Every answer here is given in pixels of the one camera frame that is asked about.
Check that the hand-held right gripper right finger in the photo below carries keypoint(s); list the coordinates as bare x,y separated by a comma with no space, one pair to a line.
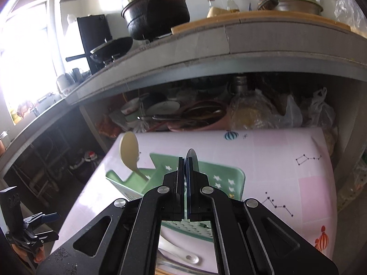
198,194

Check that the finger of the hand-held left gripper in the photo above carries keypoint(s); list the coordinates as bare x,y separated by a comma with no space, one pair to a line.
43,237
43,218

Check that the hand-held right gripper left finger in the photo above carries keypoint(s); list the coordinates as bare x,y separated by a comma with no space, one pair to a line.
175,194

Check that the green star-cutout utensil holder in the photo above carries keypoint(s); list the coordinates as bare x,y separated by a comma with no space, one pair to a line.
226,177

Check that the white shell-shaped scoop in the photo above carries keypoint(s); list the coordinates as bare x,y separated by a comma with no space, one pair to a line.
177,253

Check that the beige plastic spoon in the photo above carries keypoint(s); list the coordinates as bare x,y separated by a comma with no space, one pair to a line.
128,147

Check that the person's left hand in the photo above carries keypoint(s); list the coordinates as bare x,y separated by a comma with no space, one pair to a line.
39,255

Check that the large cooking oil bottle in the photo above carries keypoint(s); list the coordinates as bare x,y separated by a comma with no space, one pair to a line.
91,156

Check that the pink patterned tablecloth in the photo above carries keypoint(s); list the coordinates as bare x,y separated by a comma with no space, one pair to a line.
272,163

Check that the white plate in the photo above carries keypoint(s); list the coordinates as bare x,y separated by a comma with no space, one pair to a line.
163,108

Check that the green bowl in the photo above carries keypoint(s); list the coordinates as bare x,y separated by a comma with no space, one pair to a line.
133,117

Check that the grey plastic packet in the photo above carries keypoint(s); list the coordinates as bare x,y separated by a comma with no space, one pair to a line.
117,119

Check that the orange plastic bag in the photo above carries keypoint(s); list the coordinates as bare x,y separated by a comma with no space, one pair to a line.
107,126

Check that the clear bag with yellow contents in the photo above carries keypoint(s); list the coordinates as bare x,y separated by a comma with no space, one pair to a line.
249,111

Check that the white printed bowl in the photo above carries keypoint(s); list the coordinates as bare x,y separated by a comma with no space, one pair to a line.
130,107

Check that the small steel pot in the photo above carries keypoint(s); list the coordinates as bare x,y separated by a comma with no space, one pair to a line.
239,84

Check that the grey plastic bag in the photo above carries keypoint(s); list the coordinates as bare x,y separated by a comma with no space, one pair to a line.
289,111

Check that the steel mug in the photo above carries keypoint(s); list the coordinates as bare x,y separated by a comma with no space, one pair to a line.
63,84

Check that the black mug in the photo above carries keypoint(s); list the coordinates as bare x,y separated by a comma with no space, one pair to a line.
76,74

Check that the white plastic bag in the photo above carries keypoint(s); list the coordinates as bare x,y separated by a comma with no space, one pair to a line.
321,111

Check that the plastic bag with green items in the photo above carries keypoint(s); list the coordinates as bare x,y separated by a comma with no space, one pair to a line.
352,189

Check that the black frying pan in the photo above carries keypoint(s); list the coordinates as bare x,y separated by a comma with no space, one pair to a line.
114,51

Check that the window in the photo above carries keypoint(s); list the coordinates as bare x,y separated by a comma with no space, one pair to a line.
25,57

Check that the glass pan lid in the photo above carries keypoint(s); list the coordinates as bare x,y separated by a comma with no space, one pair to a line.
110,45

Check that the grey concrete counter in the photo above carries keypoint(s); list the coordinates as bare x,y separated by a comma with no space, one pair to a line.
258,43

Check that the large black pot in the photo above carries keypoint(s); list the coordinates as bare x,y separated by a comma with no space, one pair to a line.
157,17

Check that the black countertop appliance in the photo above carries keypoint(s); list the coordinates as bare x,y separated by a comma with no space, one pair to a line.
91,28

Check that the brown-capped sauce bottle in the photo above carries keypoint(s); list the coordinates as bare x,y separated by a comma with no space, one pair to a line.
212,4

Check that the yellow-capped oil bottle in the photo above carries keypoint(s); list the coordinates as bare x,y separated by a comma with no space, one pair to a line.
231,4

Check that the steel basin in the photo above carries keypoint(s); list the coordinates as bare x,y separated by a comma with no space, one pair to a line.
298,7

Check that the clear plastic bag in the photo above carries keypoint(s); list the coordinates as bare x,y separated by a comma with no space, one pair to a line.
348,8

